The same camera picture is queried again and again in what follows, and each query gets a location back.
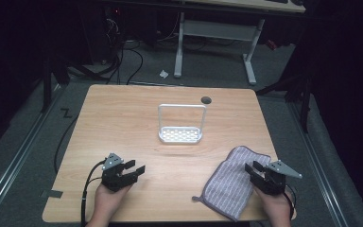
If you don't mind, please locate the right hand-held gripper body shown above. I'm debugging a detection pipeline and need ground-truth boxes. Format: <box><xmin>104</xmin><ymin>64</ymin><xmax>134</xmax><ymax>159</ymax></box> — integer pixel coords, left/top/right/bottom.
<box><xmin>251</xmin><ymin>159</ymin><xmax>303</xmax><ymax>196</ymax></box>

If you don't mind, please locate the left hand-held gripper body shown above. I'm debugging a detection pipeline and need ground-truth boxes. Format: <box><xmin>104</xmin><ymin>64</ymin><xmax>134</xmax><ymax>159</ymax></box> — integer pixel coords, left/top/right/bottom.
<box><xmin>100</xmin><ymin>152</ymin><xmax>139</xmax><ymax>193</ymax></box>

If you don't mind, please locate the purple striped towel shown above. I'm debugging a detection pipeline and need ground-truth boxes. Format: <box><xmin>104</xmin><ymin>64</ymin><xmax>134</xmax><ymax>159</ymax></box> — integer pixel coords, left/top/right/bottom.
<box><xmin>191</xmin><ymin>145</ymin><xmax>272</xmax><ymax>222</ymax></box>

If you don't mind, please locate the person's left hand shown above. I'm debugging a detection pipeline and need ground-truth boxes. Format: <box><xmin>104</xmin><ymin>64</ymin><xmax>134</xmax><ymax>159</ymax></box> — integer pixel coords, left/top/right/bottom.
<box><xmin>89</xmin><ymin>183</ymin><xmax>133</xmax><ymax>222</ymax></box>

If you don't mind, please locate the person's right hand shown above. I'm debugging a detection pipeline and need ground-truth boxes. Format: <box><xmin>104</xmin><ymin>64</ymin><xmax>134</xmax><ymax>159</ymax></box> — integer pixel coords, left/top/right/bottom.
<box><xmin>253</xmin><ymin>185</ymin><xmax>293</xmax><ymax>223</ymax></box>

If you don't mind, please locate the white plastic rack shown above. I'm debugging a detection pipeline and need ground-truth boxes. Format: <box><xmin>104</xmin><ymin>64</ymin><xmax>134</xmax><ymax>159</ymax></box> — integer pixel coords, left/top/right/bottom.
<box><xmin>157</xmin><ymin>103</ymin><xmax>208</xmax><ymax>145</ymax></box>

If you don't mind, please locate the grey tape piece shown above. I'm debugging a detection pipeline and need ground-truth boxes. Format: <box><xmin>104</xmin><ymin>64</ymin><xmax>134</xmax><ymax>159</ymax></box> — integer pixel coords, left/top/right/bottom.
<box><xmin>40</xmin><ymin>189</ymin><xmax>64</xmax><ymax>200</ymax></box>

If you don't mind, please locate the black metal stand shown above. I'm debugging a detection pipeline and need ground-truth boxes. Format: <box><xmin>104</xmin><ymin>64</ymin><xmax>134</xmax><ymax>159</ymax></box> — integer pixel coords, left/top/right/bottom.
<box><xmin>254</xmin><ymin>61</ymin><xmax>314</xmax><ymax>134</ymax></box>
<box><xmin>41</xmin><ymin>53</ymin><xmax>71</xmax><ymax>114</ymax></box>

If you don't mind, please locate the white-framed wooden desk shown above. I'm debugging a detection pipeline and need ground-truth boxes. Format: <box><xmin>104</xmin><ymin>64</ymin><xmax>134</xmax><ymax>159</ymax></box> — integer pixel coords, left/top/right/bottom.
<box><xmin>173</xmin><ymin>0</ymin><xmax>307</xmax><ymax>86</ymax></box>

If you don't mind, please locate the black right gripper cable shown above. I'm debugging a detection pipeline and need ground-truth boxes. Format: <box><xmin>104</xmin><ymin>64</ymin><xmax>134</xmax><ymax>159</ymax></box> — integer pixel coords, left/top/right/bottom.
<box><xmin>283</xmin><ymin>183</ymin><xmax>298</xmax><ymax>219</ymax></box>

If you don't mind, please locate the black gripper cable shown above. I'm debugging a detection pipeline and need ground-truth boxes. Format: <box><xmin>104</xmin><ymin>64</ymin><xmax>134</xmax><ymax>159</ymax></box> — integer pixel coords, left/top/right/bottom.
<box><xmin>283</xmin><ymin>183</ymin><xmax>298</xmax><ymax>219</ymax></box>
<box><xmin>80</xmin><ymin>160</ymin><xmax>107</xmax><ymax>227</ymax></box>

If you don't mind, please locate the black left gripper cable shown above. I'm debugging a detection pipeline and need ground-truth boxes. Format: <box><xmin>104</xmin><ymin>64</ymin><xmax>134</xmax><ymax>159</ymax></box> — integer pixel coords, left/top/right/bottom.
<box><xmin>80</xmin><ymin>160</ymin><xmax>107</xmax><ymax>227</ymax></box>

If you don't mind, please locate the metal floor rail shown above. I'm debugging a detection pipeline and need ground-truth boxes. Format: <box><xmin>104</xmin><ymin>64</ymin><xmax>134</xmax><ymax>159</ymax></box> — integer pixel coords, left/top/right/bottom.
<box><xmin>0</xmin><ymin>84</ymin><xmax>66</xmax><ymax>221</ymax></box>
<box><xmin>287</xmin><ymin>99</ymin><xmax>351</xmax><ymax>227</ymax></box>

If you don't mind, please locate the black floor cable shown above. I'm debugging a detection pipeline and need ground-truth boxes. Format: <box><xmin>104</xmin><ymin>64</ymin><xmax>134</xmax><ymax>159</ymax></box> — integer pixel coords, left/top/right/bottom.
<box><xmin>53</xmin><ymin>113</ymin><xmax>80</xmax><ymax>175</ymax></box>

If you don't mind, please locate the bundle of black cables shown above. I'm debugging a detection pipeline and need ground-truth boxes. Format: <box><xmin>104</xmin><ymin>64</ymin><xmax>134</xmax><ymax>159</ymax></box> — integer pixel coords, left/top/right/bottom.
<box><xmin>102</xmin><ymin>17</ymin><xmax>145</xmax><ymax>86</ymax></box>

